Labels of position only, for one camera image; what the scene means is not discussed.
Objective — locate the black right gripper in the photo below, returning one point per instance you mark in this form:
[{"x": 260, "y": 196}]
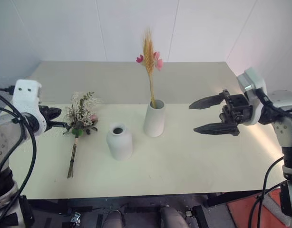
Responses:
[{"x": 237, "y": 107}]

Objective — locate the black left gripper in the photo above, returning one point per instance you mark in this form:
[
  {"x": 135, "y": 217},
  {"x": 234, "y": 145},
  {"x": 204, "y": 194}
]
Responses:
[{"x": 46, "y": 114}]

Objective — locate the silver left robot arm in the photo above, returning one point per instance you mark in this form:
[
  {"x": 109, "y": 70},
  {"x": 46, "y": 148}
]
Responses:
[{"x": 3, "y": 142}]

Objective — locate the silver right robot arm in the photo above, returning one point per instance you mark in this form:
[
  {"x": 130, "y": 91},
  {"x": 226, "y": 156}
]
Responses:
[{"x": 287, "y": 123}]

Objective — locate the wheat and pink flower bouquet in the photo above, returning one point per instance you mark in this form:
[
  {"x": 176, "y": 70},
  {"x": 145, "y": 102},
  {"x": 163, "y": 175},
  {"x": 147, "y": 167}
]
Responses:
[{"x": 149, "y": 57}]

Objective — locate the green and white dried bouquet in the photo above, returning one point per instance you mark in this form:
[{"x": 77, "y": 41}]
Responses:
[{"x": 80, "y": 116}]

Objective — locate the white cylinder vase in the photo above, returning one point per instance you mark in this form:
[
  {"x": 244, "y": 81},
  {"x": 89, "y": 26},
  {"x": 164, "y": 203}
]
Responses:
[{"x": 153, "y": 121}]

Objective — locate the white bottle-shaped vase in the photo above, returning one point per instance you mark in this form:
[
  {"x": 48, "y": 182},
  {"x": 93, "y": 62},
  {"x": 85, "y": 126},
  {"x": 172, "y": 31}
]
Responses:
[{"x": 119, "y": 142}]

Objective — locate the orange floor mat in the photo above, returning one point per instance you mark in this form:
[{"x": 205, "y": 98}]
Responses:
[{"x": 246, "y": 209}]

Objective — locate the small silver metal clamp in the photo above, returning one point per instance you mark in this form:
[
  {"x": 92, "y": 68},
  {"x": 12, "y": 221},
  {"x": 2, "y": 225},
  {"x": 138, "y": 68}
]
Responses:
[{"x": 75, "y": 217}]

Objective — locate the dark rounded shape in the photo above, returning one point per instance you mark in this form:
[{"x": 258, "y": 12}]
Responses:
[
  {"x": 173, "y": 218},
  {"x": 113, "y": 219}
]

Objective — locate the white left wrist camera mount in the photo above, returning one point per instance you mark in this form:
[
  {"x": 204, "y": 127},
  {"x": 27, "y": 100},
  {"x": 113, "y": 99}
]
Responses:
[{"x": 26, "y": 95}]

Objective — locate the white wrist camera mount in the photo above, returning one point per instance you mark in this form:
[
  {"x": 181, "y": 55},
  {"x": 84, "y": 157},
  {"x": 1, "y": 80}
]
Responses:
[
  {"x": 254, "y": 83},
  {"x": 26, "y": 95}
]

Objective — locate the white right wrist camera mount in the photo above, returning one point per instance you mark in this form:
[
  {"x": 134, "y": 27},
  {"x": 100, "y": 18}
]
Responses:
[{"x": 254, "y": 83}]

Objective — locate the black metal floor frame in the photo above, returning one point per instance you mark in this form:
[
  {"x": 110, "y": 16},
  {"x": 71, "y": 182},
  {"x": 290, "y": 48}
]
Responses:
[{"x": 136, "y": 209}]

